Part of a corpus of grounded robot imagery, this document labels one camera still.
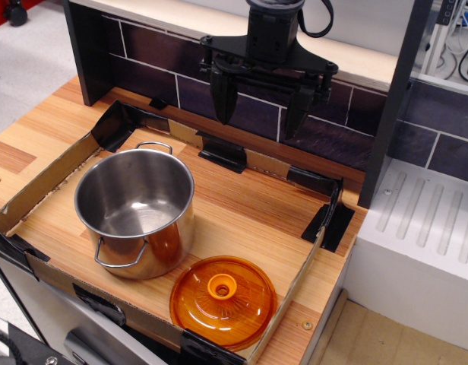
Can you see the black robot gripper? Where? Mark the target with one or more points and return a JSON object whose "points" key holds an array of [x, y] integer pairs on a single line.
{"points": [[269, 56]]}

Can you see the stainless steel pot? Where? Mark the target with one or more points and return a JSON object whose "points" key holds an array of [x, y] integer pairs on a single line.
{"points": [[137, 206]]}

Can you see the cardboard fence with black tape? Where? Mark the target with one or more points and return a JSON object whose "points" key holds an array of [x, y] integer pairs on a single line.
{"points": [[289, 222]]}

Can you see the dark grey left panel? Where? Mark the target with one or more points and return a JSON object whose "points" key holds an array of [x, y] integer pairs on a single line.
{"points": [[90, 49]]}

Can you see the orange glass lid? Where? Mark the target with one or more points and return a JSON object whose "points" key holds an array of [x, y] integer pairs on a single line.
{"points": [[225, 299]]}

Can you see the white sink drainboard unit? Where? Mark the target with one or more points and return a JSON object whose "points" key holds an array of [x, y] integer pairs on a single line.
{"points": [[410, 259]]}

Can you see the black caster wheel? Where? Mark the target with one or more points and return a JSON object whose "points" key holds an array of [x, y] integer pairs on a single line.
{"points": [[15, 13]]}

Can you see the dark grey vertical post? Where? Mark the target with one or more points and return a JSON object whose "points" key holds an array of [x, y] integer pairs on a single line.
{"points": [[379, 160]]}

